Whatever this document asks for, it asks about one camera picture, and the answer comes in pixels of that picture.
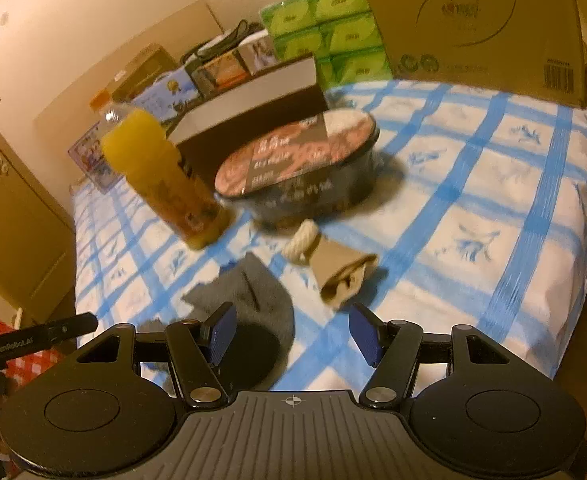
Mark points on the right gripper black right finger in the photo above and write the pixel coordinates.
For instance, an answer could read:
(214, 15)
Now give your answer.
(392, 349)

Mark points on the cow picture milk box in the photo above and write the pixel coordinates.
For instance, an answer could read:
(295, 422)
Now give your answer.
(168, 96)

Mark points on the brown cardboard box far left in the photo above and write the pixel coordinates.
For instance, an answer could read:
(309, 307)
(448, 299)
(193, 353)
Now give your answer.
(141, 72)

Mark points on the blue checked tablecloth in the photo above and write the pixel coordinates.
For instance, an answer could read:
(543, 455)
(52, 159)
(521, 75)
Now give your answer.
(478, 216)

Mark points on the wooden cabinet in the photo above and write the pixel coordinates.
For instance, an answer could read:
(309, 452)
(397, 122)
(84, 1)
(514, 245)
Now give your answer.
(37, 244)

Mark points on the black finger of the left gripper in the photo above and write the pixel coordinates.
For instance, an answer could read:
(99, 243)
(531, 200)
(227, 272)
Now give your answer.
(55, 332)

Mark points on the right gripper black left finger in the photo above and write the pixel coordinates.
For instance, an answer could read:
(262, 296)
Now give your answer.
(196, 350)

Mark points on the dark brown open box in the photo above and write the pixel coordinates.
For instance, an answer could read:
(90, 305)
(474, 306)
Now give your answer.
(215, 129)

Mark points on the black instant rice bowl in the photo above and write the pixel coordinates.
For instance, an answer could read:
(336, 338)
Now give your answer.
(312, 168)

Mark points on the beige sock white cuff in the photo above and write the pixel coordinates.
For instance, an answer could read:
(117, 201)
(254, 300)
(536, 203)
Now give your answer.
(339, 270)

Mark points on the wooden headboard panel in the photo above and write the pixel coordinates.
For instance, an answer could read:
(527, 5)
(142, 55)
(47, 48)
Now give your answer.
(69, 116)

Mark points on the red checked bag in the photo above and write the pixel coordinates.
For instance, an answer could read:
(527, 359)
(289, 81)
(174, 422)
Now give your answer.
(21, 359)

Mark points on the black bag with straps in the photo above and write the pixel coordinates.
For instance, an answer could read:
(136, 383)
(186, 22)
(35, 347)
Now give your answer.
(221, 44)

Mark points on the orange juice bottle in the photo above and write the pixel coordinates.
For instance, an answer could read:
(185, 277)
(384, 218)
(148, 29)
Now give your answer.
(135, 146)

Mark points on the large cardboard box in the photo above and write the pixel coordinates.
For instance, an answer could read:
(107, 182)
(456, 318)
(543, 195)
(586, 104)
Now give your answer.
(529, 47)

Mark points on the green tissue pack bundle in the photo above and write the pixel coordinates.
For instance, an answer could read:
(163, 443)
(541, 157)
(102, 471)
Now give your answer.
(342, 35)

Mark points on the white humidifier box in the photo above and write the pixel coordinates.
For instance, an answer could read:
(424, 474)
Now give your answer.
(258, 52)

